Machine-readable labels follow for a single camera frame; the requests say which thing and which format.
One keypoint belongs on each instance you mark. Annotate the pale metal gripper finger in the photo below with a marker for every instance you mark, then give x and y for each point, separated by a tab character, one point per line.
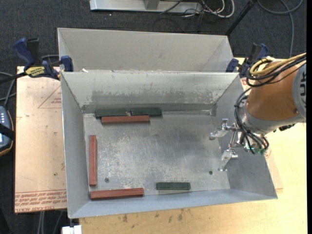
227	156
219	132

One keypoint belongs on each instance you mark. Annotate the dark green flat block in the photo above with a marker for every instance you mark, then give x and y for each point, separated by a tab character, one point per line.
173	186
112	112
146	111

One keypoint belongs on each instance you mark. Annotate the grey metal bin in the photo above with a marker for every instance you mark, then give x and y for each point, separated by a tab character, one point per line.
156	155

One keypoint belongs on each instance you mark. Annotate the red-brown flat block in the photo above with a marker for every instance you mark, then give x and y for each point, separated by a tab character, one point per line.
125	119
117	193
92	160

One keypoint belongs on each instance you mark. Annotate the brown cardboard board, red print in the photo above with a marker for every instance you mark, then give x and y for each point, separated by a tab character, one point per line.
39	135

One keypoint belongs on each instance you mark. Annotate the black cylinder on white bracket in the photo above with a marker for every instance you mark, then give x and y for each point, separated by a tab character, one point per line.
287	127

